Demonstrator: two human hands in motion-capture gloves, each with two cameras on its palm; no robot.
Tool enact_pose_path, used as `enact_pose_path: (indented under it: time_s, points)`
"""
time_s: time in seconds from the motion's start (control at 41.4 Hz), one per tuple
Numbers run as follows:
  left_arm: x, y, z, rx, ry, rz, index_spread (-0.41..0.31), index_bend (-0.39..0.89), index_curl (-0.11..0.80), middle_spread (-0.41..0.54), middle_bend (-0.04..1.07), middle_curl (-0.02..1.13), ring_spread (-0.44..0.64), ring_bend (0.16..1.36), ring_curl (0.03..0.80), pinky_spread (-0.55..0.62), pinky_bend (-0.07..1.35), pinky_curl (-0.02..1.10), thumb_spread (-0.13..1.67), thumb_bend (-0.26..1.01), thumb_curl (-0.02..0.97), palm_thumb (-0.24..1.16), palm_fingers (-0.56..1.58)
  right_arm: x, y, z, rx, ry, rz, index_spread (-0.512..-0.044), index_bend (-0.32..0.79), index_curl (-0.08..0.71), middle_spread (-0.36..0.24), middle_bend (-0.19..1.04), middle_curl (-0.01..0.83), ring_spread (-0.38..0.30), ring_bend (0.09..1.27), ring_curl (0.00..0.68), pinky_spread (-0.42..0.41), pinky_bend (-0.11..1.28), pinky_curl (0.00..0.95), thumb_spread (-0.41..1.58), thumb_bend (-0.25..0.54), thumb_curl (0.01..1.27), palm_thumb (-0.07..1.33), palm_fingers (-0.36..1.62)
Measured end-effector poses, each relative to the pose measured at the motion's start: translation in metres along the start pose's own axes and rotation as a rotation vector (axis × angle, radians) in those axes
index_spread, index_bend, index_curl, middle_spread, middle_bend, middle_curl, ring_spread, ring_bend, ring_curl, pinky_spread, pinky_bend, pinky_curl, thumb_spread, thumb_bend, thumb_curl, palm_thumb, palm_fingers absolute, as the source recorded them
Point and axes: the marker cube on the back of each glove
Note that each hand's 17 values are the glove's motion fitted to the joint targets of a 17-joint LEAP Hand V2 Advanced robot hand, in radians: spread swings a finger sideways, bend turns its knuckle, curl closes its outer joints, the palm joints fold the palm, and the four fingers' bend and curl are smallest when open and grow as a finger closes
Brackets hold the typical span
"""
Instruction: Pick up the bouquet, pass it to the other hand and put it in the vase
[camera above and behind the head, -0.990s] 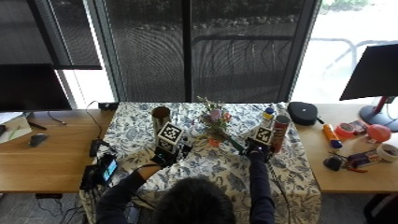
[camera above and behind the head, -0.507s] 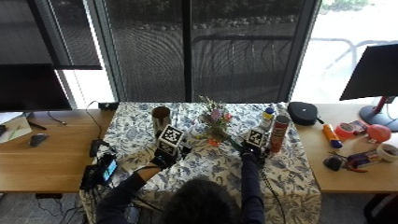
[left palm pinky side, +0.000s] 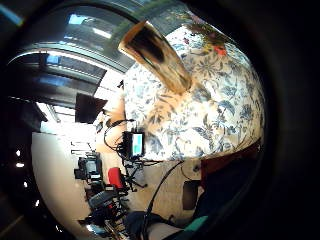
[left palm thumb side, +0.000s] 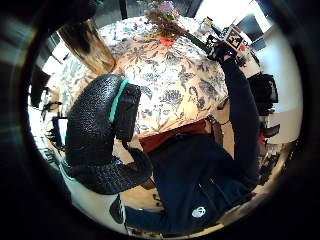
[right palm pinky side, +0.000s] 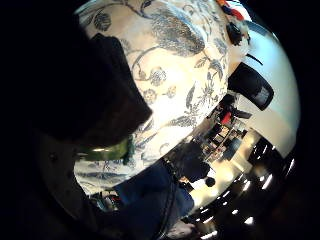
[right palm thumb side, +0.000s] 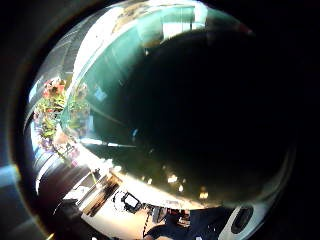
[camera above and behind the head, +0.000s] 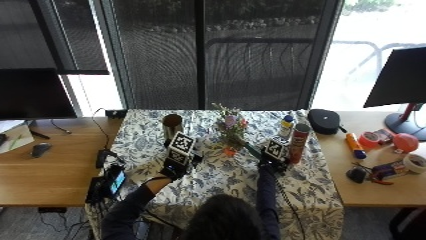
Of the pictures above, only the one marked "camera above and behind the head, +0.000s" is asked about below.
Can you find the white marker cube glove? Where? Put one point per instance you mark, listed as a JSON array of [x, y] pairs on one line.
[[276, 148], [183, 143]]

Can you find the grey computer mouse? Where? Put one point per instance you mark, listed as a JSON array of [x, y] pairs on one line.
[[40, 149]]

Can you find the white paper sheet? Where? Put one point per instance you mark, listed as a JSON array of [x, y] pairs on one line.
[[14, 139]]

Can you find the black oval zip case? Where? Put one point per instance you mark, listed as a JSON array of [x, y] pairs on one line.
[[324, 121]]

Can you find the red round ball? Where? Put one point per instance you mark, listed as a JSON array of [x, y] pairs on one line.
[[405, 142]]

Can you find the metal cup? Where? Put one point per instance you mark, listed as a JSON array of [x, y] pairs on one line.
[[172, 125]]

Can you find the blue floral tablecloth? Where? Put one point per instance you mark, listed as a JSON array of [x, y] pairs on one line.
[[222, 180]]

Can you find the smartphone with lit screen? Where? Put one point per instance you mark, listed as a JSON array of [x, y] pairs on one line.
[[116, 182]]

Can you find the small flower bouquet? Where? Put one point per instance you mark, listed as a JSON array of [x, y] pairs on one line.
[[232, 128]]

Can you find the black monitor red stand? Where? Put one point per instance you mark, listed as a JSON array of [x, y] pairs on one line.
[[400, 80]]

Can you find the white spray can blue cap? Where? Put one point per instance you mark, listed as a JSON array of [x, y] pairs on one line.
[[287, 126]]

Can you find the orange tape roll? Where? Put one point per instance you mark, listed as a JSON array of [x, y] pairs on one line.
[[368, 139]]

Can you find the black chair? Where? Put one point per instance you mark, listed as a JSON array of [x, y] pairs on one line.
[[408, 224]]

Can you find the person's left hand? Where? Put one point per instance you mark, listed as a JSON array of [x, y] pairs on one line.
[[174, 168]]

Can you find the the person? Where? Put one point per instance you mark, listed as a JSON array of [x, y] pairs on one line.
[[227, 220]]

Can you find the small black box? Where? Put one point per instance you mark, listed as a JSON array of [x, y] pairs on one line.
[[115, 113]]

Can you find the green pen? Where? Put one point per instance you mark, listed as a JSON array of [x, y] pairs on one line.
[[15, 141]]

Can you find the black flat device box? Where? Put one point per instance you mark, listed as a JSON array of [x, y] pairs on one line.
[[95, 190]]

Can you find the black power adapter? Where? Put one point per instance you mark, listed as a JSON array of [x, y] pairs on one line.
[[103, 157]]

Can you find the white marker cube left glove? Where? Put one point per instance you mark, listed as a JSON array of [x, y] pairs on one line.
[[183, 143]]

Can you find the white tape roll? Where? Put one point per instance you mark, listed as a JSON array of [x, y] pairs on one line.
[[416, 163]]

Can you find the person's right hand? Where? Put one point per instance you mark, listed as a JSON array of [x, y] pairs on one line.
[[272, 163]]

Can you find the dark roller blind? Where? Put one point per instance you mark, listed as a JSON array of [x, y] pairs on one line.
[[58, 33]]

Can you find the orange marker blue cap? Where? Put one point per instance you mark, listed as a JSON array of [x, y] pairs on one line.
[[356, 145]]

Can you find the white marker cube right glove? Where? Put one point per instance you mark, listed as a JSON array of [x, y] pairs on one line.
[[276, 148]]

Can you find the red tall snack can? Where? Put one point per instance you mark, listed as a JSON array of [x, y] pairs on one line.
[[299, 143]]

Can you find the purple box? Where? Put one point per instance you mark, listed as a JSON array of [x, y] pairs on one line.
[[389, 168]]

